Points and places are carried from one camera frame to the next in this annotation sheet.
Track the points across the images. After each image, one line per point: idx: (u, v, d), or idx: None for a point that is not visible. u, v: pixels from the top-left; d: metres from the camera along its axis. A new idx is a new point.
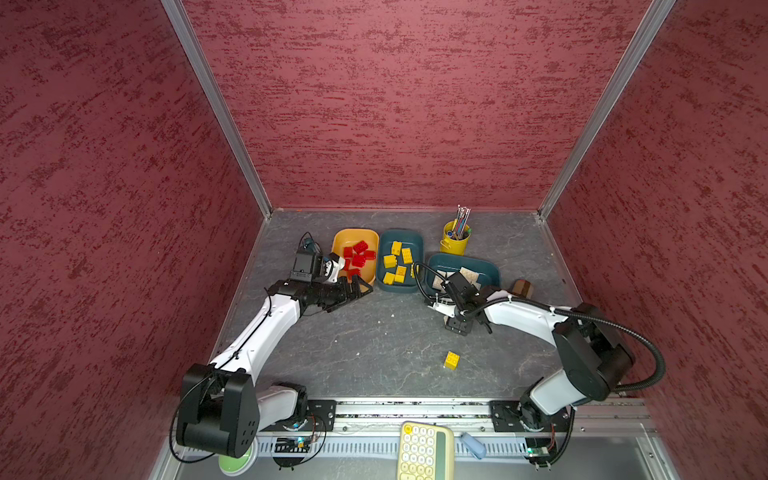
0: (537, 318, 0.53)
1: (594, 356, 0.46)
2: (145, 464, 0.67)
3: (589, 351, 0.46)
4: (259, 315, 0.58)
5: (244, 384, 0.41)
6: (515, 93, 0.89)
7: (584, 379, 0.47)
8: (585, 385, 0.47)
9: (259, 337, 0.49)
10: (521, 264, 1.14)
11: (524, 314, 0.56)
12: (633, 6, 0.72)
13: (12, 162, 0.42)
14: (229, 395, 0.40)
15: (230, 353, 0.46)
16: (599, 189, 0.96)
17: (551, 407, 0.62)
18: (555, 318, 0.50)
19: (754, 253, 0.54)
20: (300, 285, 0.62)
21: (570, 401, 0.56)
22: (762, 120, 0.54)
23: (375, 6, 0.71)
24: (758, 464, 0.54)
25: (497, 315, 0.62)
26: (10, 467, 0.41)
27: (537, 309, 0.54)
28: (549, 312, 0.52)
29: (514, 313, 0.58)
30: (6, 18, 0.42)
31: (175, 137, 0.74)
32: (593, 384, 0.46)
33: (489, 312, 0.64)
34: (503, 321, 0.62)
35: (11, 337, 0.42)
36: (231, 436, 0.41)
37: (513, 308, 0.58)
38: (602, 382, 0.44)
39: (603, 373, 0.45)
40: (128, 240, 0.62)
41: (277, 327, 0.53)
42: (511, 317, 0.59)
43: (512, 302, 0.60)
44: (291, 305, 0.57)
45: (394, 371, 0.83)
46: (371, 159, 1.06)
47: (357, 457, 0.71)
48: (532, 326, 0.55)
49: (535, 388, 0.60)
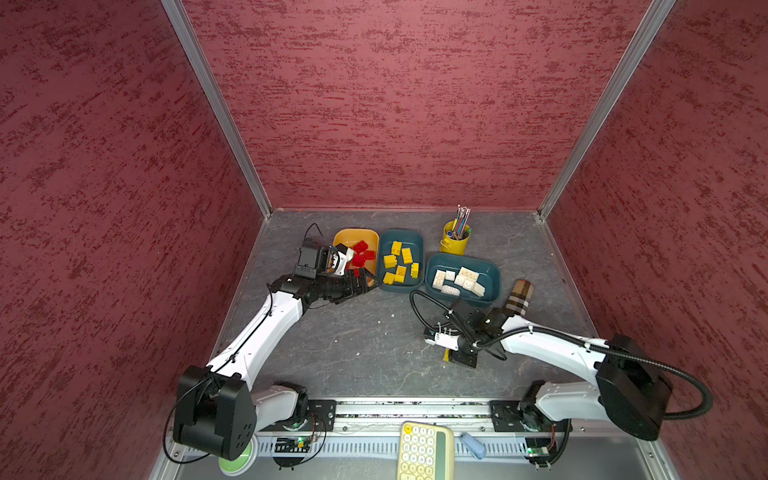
0: (568, 355, 0.49)
1: (641, 397, 0.42)
2: (145, 464, 0.67)
3: (634, 389, 0.42)
4: (260, 314, 0.52)
5: (238, 390, 0.40)
6: (515, 93, 0.89)
7: (628, 420, 0.44)
8: (630, 427, 0.45)
9: (258, 339, 0.48)
10: (521, 264, 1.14)
11: (550, 348, 0.51)
12: (633, 6, 0.72)
13: (12, 162, 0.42)
14: (223, 401, 0.40)
15: (226, 357, 0.45)
16: (599, 189, 0.96)
17: (556, 415, 0.62)
18: (589, 357, 0.46)
19: (754, 253, 0.54)
20: (303, 282, 0.60)
21: (580, 416, 0.56)
22: (762, 120, 0.54)
23: (375, 6, 0.71)
24: (758, 464, 0.54)
25: (518, 349, 0.57)
26: (10, 467, 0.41)
27: (569, 346, 0.49)
28: (583, 348, 0.48)
29: (541, 347, 0.53)
30: (6, 18, 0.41)
31: (175, 137, 0.74)
32: (640, 426, 0.43)
33: (505, 344, 0.59)
34: (524, 351, 0.57)
35: (11, 336, 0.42)
36: (224, 442, 0.40)
37: (537, 341, 0.53)
38: (653, 423, 0.41)
39: (648, 410, 0.42)
40: (128, 240, 0.62)
41: (277, 327, 0.51)
42: (532, 348, 0.55)
43: (534, 336, 0.54)
44: (293, 304, 0.55)
45: (394, 371, 0.83)
46: (371, 159, 1.06)
47: (357, 457, 0.71)
48: (563, 361, 0.50)
49: (544, 397, 0.63)
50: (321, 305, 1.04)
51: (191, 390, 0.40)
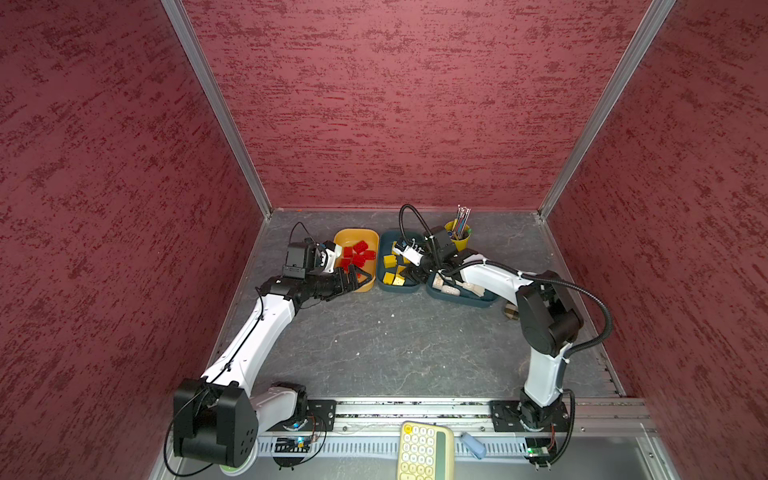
0: (505, 281, 0.58)
1: (547, 316, 0.51)
2: (145, 464, 0.67)
3: (543, 310, 0.51)
4: (252, 319, 0.51)
5: (237, 398, 0.40)
6: (515, 93, 0.89)
7: (535, 336, 0.53)
8: (536, 341, 0.54)
9: (252, 344, 0.47)
10: (521, 264, 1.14)
11: (494, 275, 0.60)
12: (633, 6, 0.72)
13: (12, 162, 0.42)
14: (223, 410, 0.39)
15: (221, 366, 0.44)
16: (599, 189, 0.96)
17: (540, 394, 0.63)
18: (520, 281, 0.55)
19: (754, 253, 0.54)
20: (294, 282, 0.59)
21: (551, 377, 0.59)
22: (762, 120, 0.54)
23: (375, 6, 0.71)
24: (757, 464, 0.54)
25: (470, 278, 0.68)
26: (10, 467, 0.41)
27: (507, 274, 0.59)
28: (516, 275, 0.57)
29: (486, 274, 0.62)
30: (7, 18, 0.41)
31: (175, 137, 0.74)
32: (541, 340, 0.52)
33: (464, 274, 0.69)
34: (475, 282, 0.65)
35: (11, 336, 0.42)
36: (228, 451, 0.40)
37: (484, 270, 0.63)
38: (550, 337, 0.50)
39: (550, 329, 0.51)
40: (128, 240, 0.62)
41: (269, 331, 0.50)
42: (480, 278, 0.65)
43: (486, 266, 0.64)
44: (284, 306, 0.54)
45: (394, 371, 0.83)
46: (372, 159, 1.06)
47: (357, 457, 0.71)
48: (502, 289, 0.60)
49: (525, 382, 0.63)
50: (321, 305, 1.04)
51: (188, 403, 0.40)
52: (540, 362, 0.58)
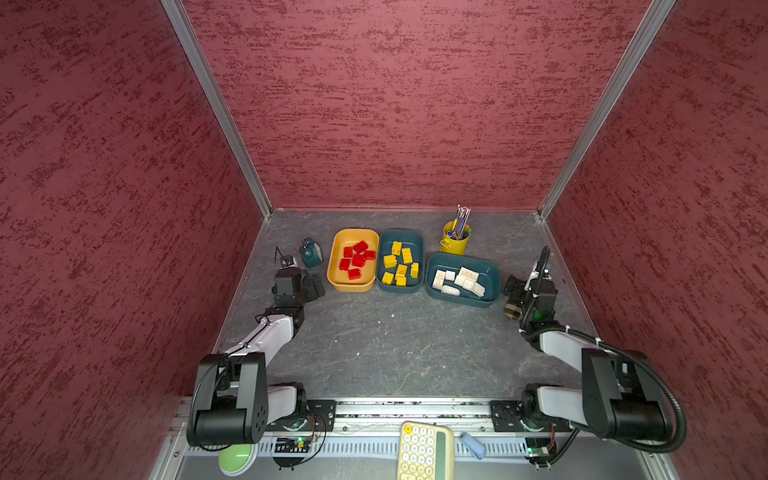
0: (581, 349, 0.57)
1: (615, 394, 0.44)
2: (145, 464, 0.67)
3: (609, 385, 0.44)
4: (262, 324, 0.60)
5: (259, 361, 0.45)
6: (515, 93, 0.89)
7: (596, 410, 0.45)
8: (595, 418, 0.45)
9: (264, 337, 0.54)
10: (522, 264, 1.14)
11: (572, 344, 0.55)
12: (633, 6, 0.72)
13: (12, 163, 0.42)
14: (246, 372, 0.44)
15: (240, 344, 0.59)
16: (599, 189, 0.96)
17: (548, 406, 0.62)
18: None
19: (754, 253, 0.54)
20: (290, 307, 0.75)
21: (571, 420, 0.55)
22: (762, 120, 0.54)
23: (375, 6, 0.71)
24: (757, 464, 0.54)
25: (547, 343, 0.64)
26: (10, 467, 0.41)
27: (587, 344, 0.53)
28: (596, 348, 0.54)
29: (565, 342, 0.57)
30: (6, 18, 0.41)
31: (175, 137, 0.74)
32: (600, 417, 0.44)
33: (544, 337, 0.65)
34: (555, 350, 0.61)
35: (11, 336, 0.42)
36: (247, 418, 0.42)
37: (565, 338, 0.58)
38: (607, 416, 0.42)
39: (611, 408, 0.43)
40: (128, 240, 0.62)
41: (276, 334, 0.57)
42: (559, 345, 0.59)
43: (567, 334, 0.59)
44: (287, 319, 0.63)
45: (394, 371, 0.83)
46: (371, 159, 1.06)
47: (357, 457, 0.71)
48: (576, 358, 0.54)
49: (545, 386, 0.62)
50: (321, 304, 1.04)
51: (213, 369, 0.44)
52: (576, 409, 0.53)
